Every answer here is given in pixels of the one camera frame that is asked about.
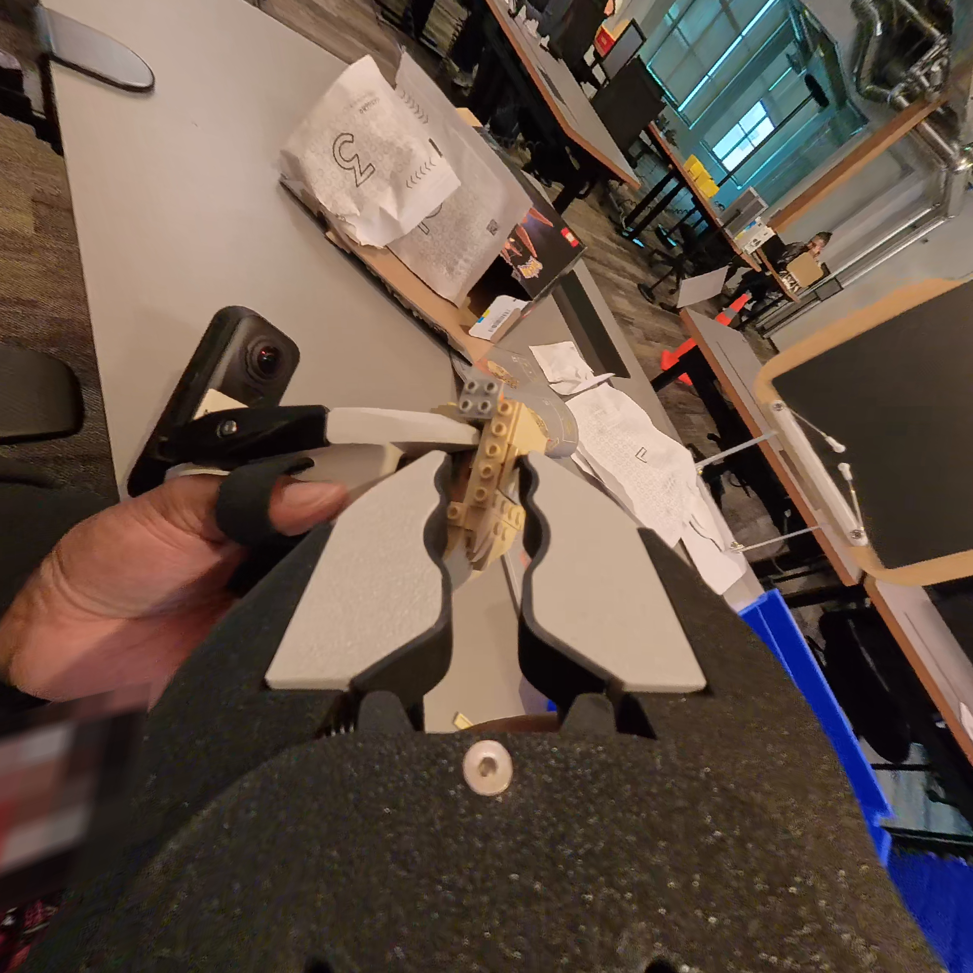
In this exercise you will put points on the white dotted paper sheet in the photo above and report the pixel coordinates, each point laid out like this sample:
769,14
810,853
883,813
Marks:
654,472

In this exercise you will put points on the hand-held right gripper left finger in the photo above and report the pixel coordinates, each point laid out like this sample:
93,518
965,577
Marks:
365,601

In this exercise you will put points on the tan brick model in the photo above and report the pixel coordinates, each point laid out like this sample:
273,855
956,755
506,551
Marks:
494,464

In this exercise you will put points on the flattened white paper bags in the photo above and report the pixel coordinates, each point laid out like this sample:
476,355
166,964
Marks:
566,365

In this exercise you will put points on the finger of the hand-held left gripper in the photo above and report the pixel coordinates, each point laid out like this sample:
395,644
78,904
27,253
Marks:
396,426
350,464

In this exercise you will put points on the blue plastic bin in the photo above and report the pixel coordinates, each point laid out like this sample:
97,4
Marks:
867,760

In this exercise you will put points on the grey instruction booklet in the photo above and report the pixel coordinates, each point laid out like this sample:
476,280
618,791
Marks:
548,418

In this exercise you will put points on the brown cardboard piece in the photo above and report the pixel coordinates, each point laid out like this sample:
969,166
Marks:
411,289

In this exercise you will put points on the black tablet on white stand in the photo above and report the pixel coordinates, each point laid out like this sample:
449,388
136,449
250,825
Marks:
897,426

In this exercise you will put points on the black floor stand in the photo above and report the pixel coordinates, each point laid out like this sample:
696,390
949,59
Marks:
95,53

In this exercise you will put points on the wooden rim table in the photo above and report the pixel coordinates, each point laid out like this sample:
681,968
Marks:
715,198

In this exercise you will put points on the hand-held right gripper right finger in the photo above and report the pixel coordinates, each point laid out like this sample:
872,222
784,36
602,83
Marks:
608,601

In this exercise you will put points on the black office chair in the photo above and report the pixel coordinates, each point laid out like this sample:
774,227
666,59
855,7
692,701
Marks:
38,393

